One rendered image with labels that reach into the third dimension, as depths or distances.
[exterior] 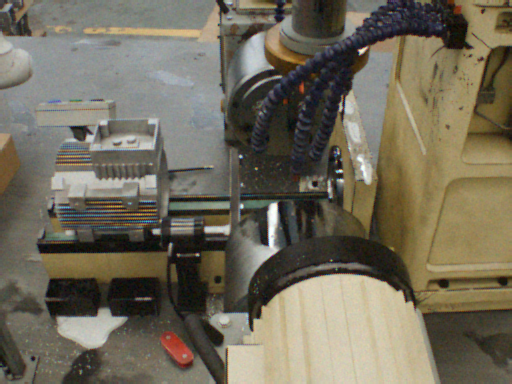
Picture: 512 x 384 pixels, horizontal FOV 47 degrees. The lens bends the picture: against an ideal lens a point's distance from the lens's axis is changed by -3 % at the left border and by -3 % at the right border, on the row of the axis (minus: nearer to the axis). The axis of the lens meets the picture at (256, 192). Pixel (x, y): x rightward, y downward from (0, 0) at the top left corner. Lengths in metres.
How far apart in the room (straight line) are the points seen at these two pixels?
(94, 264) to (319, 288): 0.80
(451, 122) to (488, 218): 0.25
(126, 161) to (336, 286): 0.64
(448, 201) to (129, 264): 0.66
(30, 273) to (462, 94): 0.98
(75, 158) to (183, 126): 0.63
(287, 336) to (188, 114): 1.30
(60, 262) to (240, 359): 0.80
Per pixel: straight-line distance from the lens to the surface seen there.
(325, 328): 0.56
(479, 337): 1.32
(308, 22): 1.00
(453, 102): 0.96
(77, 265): 1.34
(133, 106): 1.89
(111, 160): 1.15
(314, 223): 0.94
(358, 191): 1.07
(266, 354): 0.59
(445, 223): 1.14
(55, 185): 1.19
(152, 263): 1.30
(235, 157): 1.27
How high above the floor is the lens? 1.81
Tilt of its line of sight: 41 degrees down
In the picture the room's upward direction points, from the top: straight up
